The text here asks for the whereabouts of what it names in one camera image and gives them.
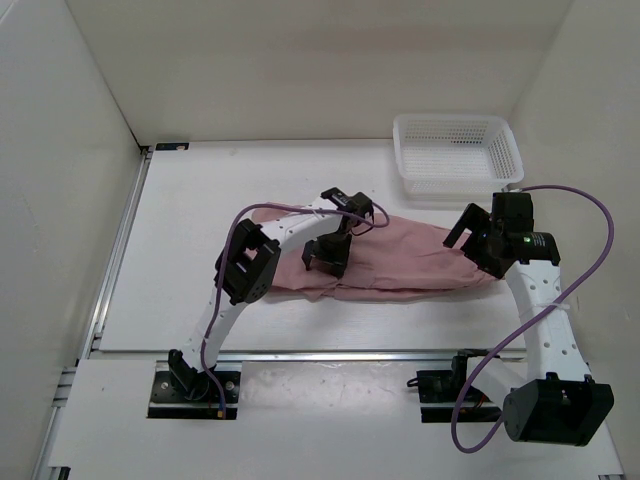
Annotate pink trousers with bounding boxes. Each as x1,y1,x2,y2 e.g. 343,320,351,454
271,216,495,302

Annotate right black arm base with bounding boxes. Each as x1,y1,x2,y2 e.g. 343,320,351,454
406,370,501,424

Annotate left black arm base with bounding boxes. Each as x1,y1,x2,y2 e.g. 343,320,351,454
147,365,241,420

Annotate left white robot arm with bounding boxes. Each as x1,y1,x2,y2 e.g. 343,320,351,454
168,187,375,400

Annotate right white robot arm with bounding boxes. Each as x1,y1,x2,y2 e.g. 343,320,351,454
443,193,614,447

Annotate white plastic basket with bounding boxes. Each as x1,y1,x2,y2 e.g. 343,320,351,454
393,113,525,200

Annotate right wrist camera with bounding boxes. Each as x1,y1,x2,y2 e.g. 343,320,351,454
490,192,534,234

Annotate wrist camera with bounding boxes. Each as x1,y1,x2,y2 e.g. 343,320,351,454
345,192,374,226
490,192,534,234

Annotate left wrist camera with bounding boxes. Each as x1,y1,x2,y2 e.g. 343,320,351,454
345,192,374,226

